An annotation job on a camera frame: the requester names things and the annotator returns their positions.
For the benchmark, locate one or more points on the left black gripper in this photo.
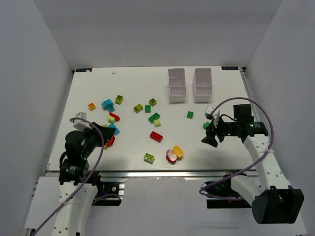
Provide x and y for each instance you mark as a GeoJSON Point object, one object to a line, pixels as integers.
{"type": "Point", "coordinates": [99, 133]}

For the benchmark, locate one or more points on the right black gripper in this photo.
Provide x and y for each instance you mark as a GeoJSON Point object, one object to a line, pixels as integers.
{"type": "Point", "coordinates": [215, 132]}

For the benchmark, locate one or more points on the small green lego brick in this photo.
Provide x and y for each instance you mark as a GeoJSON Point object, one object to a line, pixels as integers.
{"type": "Point", "coordinates": [205, 125]}

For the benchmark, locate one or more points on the dark green 2x2 lego brick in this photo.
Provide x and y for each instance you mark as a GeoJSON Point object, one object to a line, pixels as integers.
{"type": "Point", "coordinates": [147, 108]}

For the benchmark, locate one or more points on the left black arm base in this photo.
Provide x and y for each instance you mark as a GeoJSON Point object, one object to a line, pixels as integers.
{"type": "Point", "coordinates": [110, 191]}

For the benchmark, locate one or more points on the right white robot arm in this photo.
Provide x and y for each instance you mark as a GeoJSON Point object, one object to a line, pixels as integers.
{"type": "Point", "coordinates": [274, 201]}

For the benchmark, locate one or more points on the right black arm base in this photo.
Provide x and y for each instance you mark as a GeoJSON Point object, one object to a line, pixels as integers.
{"type": "Point", "coordinates": [224, 190]}

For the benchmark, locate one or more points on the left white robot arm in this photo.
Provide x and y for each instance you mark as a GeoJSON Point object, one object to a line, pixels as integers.
{"type": "Point", "coordinates": [78, 185]}

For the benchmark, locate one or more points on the cyan 2x3 lego plate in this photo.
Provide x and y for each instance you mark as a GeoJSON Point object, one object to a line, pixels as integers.
{"type": "Point", "coordinates": [115, 127]}

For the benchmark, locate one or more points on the red curved lego piece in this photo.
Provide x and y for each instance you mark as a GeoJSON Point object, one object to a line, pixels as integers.
{"type": "Point", "coordinates": [110, 143]}

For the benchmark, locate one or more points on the pale green small lego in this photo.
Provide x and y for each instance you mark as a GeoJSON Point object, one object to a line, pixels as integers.
{"type": "Point", "coordinates": [111, 119]}

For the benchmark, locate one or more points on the red curved lego brick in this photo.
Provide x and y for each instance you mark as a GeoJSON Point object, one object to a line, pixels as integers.
{"type": "Point", "coordinates": [116, 117]}

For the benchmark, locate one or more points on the cyan arched lego brick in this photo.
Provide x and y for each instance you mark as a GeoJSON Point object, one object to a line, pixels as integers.
{"type": "Point", "coordinates": [108, 105]}

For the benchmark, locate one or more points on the orange small lego brick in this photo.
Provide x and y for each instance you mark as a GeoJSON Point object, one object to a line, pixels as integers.
{"type": "Point", "coordinates": [91, 106]}

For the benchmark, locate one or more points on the olive square lego brick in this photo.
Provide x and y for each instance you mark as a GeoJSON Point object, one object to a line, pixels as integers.
{"type": "Point", "coordinates": [119, 99]}

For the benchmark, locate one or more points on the yellow oval lego piece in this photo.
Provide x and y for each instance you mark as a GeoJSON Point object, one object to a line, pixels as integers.
{"type": "Point", "coordinates": [178, 152]}

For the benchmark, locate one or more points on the olive 2x2 lego brick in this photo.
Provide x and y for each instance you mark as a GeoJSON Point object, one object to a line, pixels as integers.
{"type": "Point", "coordinates": [138, 108]}

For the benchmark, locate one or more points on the red flower lego piece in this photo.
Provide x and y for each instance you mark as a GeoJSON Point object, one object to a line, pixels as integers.
{"type": "Point", "coordinates": [171, 156]}

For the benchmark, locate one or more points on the lime 2x2 lego brick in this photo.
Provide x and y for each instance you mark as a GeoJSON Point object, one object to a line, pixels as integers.
{"type": "Point", "coordinates": [148, 158]}

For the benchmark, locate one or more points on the red 2x3 lego brick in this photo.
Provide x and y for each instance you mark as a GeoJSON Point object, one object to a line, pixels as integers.
{"type": "Point", "coordinates": [156, 136]}

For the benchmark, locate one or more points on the pale green 2x2 lego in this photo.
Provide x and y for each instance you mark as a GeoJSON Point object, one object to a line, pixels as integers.
{"type": "Point", "coordinates": [157, 123]}

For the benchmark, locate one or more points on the right white sorting container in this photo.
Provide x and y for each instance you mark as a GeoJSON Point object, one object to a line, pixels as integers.
{"type": "Point", "coordinates": [202, 85]}

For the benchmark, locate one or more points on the white sorting container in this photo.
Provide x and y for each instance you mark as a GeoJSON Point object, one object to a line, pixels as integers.
{"type": "Point", "coordinates": [176, 85]}
{"type": "Point", "coordinates": [202, 85]}

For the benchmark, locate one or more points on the olive small square lego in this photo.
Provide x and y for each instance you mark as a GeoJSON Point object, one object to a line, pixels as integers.
{"type": "Point", "coordinates": [152, 102]}

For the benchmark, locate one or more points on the left white sorting container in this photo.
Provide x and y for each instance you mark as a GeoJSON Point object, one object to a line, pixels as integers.
{"type": "Point", "coordinates": [176, 85]}

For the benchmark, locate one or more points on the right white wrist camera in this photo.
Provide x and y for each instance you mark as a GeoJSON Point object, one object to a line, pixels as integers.
{"type": "Point", "coordinates": [213, 114]}

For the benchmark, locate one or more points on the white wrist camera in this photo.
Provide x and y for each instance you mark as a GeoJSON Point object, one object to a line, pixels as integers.
{"type": "Point", "coordinates": [213, 114]}
{"type": "Point", "coordinates": [80, 124]}

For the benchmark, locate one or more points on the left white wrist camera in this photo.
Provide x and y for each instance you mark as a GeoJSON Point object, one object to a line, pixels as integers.
{"type": "Point", "coordinates": [80, 124]}

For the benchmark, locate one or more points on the aluminium table rail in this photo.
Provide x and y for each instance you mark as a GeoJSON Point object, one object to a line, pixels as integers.
{"type": "Point", "coordinates": [163, 174]}

